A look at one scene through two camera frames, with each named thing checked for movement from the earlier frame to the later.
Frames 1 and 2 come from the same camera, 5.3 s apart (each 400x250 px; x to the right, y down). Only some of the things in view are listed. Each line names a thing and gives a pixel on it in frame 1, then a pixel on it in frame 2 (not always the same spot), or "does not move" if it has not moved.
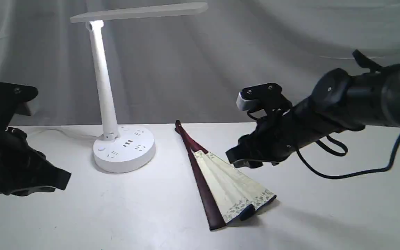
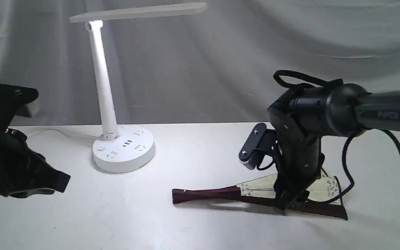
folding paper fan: (226, 197) -> (324, 199)
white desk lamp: (121, 149) does not move
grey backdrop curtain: (190, 69) does not move
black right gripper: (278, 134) -> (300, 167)
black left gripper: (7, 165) does not move
